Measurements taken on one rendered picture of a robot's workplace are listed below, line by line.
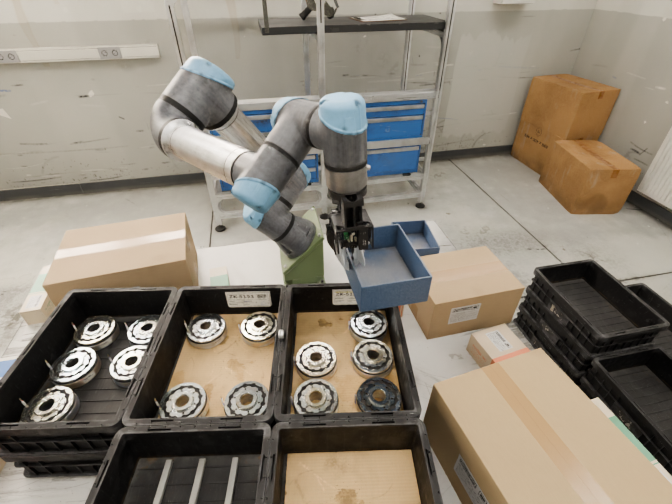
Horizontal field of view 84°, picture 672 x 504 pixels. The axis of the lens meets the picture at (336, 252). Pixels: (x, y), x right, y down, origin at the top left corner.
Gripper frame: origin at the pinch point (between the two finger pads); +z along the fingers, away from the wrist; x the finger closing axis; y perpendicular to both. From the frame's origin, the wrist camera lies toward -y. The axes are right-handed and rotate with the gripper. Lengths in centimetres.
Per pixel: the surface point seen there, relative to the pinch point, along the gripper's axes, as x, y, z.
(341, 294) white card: -0.5, -13.5, 22.5
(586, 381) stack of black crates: 89, -2, 81
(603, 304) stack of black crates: 114, -28, 72
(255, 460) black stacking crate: -26.8, 24.0, 28.1
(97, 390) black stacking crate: -64, 1, 25
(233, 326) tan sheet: -32.1, -13.7, 27.3
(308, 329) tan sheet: -11.4, -8.6, 28.8
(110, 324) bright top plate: -64, -18, 22
